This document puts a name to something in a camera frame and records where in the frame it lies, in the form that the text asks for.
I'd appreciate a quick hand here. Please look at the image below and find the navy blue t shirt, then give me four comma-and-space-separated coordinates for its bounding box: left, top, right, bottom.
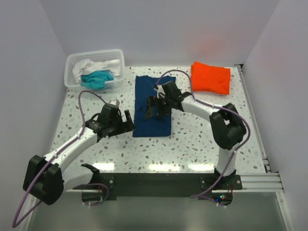
132, 76, 172, 138

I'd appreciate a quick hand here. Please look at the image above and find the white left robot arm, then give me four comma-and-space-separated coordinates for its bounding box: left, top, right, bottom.
23, 103, 135, 205

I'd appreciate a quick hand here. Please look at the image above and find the aluminium frame rail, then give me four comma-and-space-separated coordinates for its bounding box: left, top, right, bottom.
240, 173, 284, 193

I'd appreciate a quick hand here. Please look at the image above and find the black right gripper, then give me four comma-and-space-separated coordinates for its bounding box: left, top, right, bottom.
145, 95, 173, 119

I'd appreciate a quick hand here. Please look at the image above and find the orange folded t shirt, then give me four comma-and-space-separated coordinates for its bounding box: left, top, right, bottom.
191, 62, 231, 95

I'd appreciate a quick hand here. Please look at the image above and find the teal crumpled t shirt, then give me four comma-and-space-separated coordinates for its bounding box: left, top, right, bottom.
81, 71, 114, 90

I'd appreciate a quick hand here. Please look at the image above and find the white plastic basket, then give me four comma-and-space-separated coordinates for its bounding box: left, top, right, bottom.
64, 49, 125, 89

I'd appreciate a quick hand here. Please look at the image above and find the white crumpled t shirt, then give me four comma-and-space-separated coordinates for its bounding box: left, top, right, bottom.
72, 59, 121, 84

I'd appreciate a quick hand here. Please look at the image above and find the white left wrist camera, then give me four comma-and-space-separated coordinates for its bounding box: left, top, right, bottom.
108, 99, 120, 107

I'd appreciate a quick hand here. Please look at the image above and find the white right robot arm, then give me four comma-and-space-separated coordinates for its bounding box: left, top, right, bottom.
145, 81, 251, 189

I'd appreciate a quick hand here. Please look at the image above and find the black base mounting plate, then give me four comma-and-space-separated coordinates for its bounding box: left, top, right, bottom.
73, 172, 243, 205

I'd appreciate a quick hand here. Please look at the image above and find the right side aluminium rail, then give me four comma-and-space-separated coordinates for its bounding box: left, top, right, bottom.
235, 64, 278, 193

